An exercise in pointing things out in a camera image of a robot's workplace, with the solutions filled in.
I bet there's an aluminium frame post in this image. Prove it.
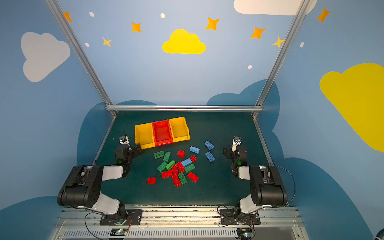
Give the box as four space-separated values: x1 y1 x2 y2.
45 0 113 107
252 0 311 120

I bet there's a left green circuit board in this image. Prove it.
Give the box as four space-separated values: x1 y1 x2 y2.
110 229 129 237

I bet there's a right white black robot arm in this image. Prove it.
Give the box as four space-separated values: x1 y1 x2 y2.
223 145 288 216

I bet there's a green lego brick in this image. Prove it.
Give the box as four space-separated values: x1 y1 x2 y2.
157 162 168 173
178 173 187 185
166 160 176 171
185 164 196 173
154 151 165 159
163 152 171 163

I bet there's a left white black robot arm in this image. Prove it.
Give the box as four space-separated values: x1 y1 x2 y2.
57 144 142 226

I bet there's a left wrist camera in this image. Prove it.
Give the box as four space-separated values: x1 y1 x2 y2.
119 136 130 145

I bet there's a yellow plastic bin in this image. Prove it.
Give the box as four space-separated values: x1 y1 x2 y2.
169 117 190 143
135 123 156 150

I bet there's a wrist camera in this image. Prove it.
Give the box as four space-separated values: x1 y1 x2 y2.
231 136 241 152
119 136 130 145

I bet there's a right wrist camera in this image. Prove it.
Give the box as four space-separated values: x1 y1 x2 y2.
231 136 241 152

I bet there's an aluminium frame left post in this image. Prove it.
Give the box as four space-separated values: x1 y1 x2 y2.
45 0 113 107

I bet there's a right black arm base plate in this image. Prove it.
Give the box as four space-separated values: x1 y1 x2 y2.
217 208 261 227

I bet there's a small red lego brick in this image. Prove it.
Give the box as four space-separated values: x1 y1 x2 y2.
177 150 186 158
147 177 157 185
190 155 197 162

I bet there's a green circuit board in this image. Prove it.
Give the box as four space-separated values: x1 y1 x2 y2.
236 228 255 240
110 229 129 237

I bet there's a right yellow plastic bin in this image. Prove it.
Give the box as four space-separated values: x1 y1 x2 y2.
169 117 190 143

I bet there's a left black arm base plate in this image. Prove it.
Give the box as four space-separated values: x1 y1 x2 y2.
100 209 143 226

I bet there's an aluminium frame right post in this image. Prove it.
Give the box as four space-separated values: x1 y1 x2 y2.
252 0 311 120

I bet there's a left yellow plastic bin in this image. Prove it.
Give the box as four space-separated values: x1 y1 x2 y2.
135 123 156 150

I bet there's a red plastic bin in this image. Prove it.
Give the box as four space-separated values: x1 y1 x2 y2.
152 120 174 147

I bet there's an aluminium frame back bar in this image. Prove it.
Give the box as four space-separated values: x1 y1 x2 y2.
106 105 263 112

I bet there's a right green circuit board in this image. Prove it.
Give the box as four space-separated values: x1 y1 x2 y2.
236 228 255 240

